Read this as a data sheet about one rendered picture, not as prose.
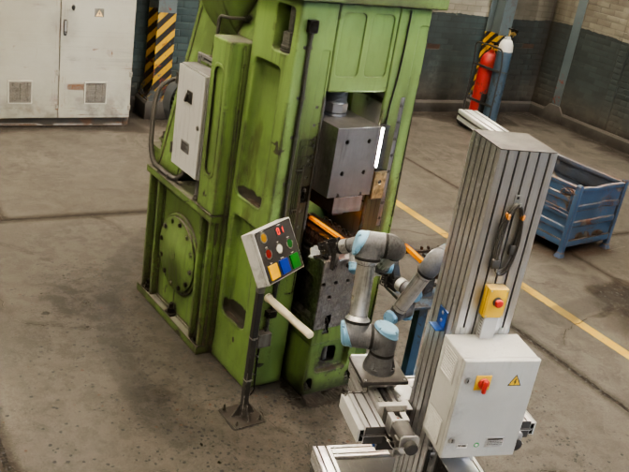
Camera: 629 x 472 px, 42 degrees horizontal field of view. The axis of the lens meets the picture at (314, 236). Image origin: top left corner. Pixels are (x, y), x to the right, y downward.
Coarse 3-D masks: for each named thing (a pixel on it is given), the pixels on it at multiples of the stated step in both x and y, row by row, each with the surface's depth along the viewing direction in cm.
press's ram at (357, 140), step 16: (352, 112) 470; (336, 128) 436; (352, 128) 440; (368, 128) 446; (320, 144) 449; (336, 144) 438; (352, 144) 444; (368, 144) 451; (320, 160) 451; (336, 160) 443; (352, 160) 449; (368, 160) 456; (320, 176) 453; (336, 176) 447; (352, 176) 454; (368, 176) 461; (320, 192) 454; (336, 192) 452; (352, 192) 459; (368, 192) 466
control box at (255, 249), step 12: (264, 228) 418; (276, 228) 425; (288, 228) 434; (252, 240) 410; (276, 240) 424; (252, 252) 412; (264, 252) 414; (276, 252) 422; (288, 252) 430; (252, 264) 414; (264, 264) 412; (264, 276) 412
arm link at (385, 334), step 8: (384, 320) 378; (376, 328) 372; (384, 328) 372; (392, 328) 374; (376, 336) 371; (384, 336) 370; (392, 336) 371; (376, 344) 371; (384, 344) 372; (392, 344) 373; (376, 352) 374; (384, 352) 373; (392, 352) 375
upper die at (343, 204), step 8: (312, 192) 470; (320, 200) 464; (328, 200) 458; (336, 200) 454; (344, 200) 458; (352, 200) 461; (360, 200) 465; (328, 208) 458; (336, 208) 457; (344, 208) 460; (352, 208) 464
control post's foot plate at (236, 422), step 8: (224, 408) 469; (232, 408) 474; (240, 408) 466; (248, 408) 470; (224, 416) 466; (232, 416) 465; (240, 416) 468; (248, 416) 464; (256, 416) 471; (232, 424) 460; (240, 424) 461; (248, 424) 462; (256, 424) 465
